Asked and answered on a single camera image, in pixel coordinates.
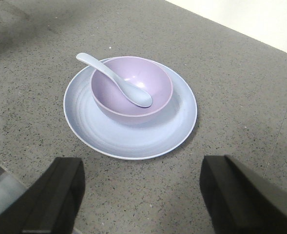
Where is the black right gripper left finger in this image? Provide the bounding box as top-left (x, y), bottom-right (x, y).
top-left (0, 157), bottom-right (85, 234)

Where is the light blue plastic spoon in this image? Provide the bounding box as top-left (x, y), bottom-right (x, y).
top-left (76, 53), bottom-right (153, 108)

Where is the light blue round plate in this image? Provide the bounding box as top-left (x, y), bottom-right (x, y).
top-left (63, 64), bottom-right (197, 160)

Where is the purple plastic bowl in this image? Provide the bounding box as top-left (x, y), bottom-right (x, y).
top-left (90, 56), bottom-right (173, 125)

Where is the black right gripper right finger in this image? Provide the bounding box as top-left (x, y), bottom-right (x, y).
top-left (199, 155), bottom-right (287, 234)

